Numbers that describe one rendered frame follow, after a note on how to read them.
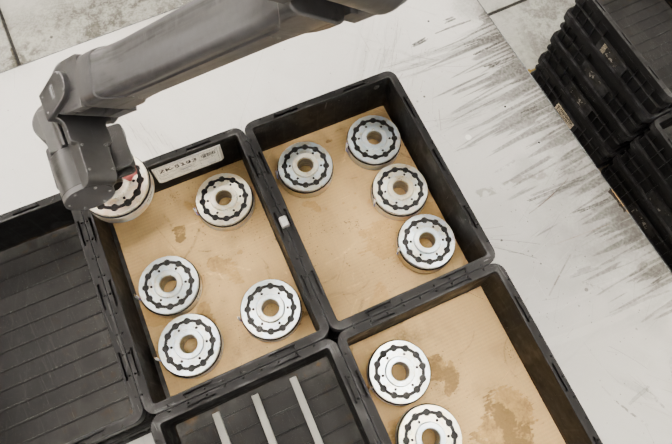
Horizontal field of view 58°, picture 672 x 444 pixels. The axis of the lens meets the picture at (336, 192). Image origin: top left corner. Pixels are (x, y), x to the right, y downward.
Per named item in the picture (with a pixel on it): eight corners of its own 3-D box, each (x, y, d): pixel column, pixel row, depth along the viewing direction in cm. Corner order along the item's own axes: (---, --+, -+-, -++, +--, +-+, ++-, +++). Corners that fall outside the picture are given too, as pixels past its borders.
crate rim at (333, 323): (242, 130, 109) (241, 124, 107) (391, 75, 114) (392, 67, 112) (332, 336, 96) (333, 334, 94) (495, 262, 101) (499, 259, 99)
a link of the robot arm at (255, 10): (411, -64, 47) (319, -111, 38) (421, 8, 46) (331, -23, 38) (117, 76, 74) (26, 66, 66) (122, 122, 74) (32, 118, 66)
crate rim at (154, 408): (78, 192, 104) (73, 187, 102) (242, 130, 109) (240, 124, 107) (150, 418, 91) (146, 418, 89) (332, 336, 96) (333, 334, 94)
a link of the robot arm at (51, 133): (70, 86, 70) (22, 104, 69) (88, 135, 68) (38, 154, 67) (91, 114, 77) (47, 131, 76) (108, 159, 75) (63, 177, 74)
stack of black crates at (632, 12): (525, 75, 205) (579, -17, 163) (597, 43, 211) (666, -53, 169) (594, 172, 192) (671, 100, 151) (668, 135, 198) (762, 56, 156)
